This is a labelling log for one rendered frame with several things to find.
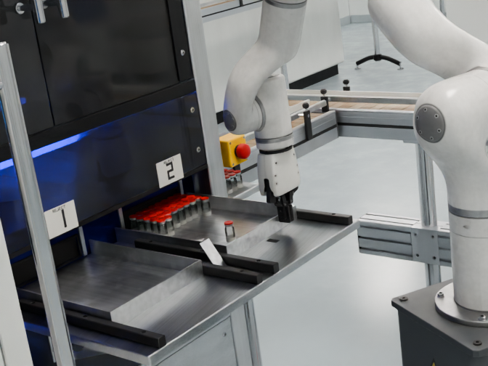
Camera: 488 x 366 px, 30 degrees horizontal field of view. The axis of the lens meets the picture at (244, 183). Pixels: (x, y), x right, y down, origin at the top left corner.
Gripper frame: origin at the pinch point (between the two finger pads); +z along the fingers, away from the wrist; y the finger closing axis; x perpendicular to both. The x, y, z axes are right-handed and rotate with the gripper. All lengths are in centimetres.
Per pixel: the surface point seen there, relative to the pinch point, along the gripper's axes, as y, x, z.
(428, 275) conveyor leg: -87, -15, 53
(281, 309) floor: -110, -98, 88
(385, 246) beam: -85, -29, 43
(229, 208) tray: -5.6, -21.6, 2.3
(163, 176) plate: 9.6, -27.1, -10.2
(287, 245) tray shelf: 8.1, 5.8, 4.3
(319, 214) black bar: -6.6, 4.7, 2.3
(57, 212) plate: 41, -27, -12
